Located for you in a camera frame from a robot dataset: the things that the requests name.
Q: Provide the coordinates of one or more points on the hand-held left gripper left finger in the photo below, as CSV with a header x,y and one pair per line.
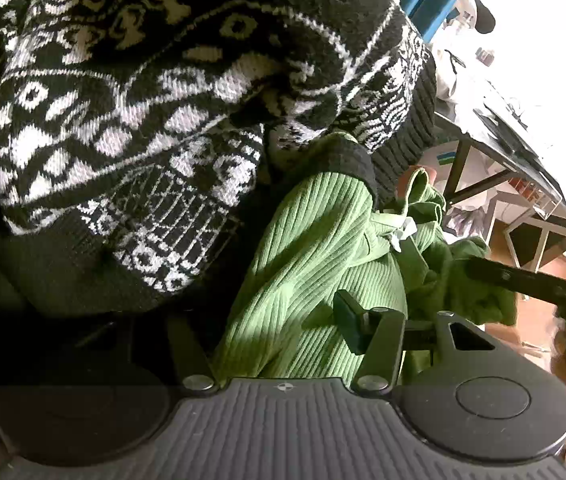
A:
x,y
188,355

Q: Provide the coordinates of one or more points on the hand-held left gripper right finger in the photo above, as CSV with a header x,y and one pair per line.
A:
x,y
355,327

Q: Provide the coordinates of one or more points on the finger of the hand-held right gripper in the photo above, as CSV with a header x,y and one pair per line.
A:
x,y
523,280

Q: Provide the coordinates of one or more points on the green ribbed top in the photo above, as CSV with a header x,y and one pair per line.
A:
x,y
313,260

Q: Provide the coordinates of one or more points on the black white patterned knit sweater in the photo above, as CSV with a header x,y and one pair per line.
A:
x,y
163,85

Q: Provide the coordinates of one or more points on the white plastic bag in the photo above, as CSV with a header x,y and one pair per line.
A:
x,y
468,210

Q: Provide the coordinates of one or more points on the black desk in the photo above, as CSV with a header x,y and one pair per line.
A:
x,y
463,165

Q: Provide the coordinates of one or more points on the grey metal frame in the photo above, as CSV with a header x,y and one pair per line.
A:
x,y
512,245

